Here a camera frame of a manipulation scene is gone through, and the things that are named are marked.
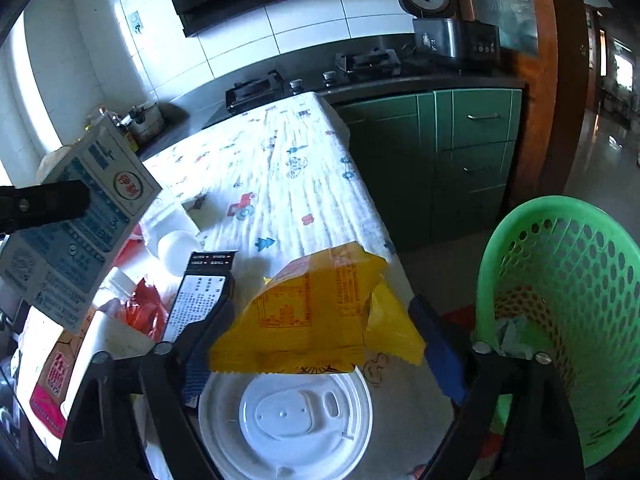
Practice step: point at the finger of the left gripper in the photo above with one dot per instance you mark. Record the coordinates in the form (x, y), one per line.
(38, 205)

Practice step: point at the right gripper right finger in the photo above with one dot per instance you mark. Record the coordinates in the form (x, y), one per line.
(469, 378)

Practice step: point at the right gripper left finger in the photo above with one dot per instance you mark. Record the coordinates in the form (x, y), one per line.
(169, 372)

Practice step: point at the white blue milk carton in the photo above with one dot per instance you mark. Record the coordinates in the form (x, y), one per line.
(57, 268)

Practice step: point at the white plastic cup lid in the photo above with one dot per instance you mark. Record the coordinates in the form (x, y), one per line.
(285, 426)

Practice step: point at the orange pink drink carton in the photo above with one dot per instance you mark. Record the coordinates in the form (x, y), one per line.
(50, 390)

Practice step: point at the yellow snack bag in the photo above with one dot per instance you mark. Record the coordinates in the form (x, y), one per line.
(322, 313)

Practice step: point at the green perforated trash basket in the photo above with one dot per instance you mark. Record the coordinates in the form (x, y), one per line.
(573, 272)

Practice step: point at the green kitchen cabinet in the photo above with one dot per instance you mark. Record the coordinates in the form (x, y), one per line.
(436, 164)

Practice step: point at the crumpled tissue in basket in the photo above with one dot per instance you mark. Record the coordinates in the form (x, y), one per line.
(519, 338)

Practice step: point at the red snack wrapper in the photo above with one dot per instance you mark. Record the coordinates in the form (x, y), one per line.
(144, 311)

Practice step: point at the black rectangular box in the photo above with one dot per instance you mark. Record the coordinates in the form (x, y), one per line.
(207, 284)

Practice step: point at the clear plastic cup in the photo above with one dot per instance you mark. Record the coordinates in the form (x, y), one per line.
(170, 235)

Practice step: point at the steel pot on counter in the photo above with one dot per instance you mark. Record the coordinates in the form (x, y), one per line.
(145, 122)

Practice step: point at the patterned white tablecloth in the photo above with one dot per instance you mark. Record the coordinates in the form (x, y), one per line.
(275, 184)

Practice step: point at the black gas stove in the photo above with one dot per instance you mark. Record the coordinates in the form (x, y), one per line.
(277, 80)

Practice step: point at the black appliance beside cooker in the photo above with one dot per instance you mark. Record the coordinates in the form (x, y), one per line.
(481, 42)

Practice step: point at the open rice cooker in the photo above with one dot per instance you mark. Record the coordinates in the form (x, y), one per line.
(436, 31)

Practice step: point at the wooden door frame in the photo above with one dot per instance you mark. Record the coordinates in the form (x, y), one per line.
(553, 109)

